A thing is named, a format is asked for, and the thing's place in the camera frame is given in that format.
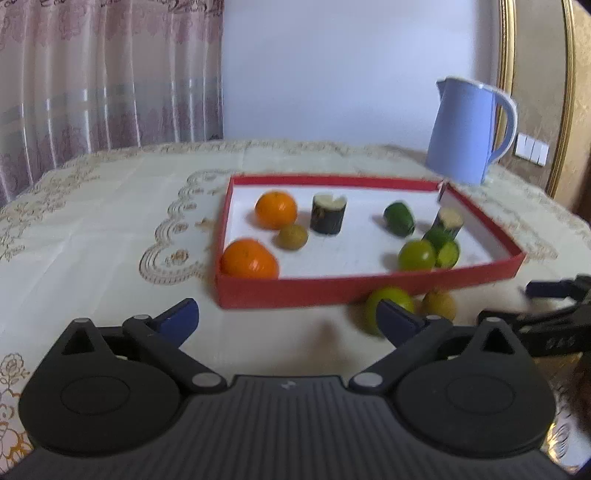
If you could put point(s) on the red cardboard tray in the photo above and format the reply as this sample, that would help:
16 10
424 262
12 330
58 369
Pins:
300 290

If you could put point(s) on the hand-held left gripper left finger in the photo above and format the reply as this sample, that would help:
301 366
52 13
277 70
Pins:
180 318

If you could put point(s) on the blue electric kettle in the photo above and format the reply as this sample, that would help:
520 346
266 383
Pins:
466 134

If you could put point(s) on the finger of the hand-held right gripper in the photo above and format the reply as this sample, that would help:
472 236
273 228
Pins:
545 289
545 339

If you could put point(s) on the pink patterned curtain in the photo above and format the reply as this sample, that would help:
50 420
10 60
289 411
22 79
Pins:
92 83

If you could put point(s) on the white wall switch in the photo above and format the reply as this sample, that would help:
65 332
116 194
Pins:
531 148

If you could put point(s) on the gold wall panel frame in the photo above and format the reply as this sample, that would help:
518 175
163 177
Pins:
508 46

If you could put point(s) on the orange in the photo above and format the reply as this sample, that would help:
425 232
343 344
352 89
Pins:
276 210
249 259

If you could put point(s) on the brown longan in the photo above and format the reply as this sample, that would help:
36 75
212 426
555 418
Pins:
438 304
293 237

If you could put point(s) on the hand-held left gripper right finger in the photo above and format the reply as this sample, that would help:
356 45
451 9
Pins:
392 321

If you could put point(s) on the round green fruit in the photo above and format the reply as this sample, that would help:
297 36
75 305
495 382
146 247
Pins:
417 255
402 297

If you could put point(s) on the halved green lime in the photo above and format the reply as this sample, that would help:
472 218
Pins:
448 251

